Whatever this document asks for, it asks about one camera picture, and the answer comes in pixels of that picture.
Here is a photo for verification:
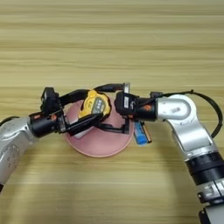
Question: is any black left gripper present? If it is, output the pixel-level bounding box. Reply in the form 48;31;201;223
29;88;104;137

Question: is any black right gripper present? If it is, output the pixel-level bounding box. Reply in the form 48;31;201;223
94;82;158;135

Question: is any yellow black tape measure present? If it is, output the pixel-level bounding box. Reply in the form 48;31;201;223
78;89;112;119

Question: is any blue tube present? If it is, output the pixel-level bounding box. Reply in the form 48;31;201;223
134;121;148;146

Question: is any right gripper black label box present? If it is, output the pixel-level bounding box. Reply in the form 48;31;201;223
114;91;139;116

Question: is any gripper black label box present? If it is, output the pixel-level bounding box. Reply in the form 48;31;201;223
114;91;139;116
40;87;61;116

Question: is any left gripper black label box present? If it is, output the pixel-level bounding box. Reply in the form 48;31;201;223
40;87;61;116

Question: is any pink plastic bowl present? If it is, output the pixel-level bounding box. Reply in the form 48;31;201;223
63;97;136;158

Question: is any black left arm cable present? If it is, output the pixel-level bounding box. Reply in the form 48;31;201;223
0;115;19;127

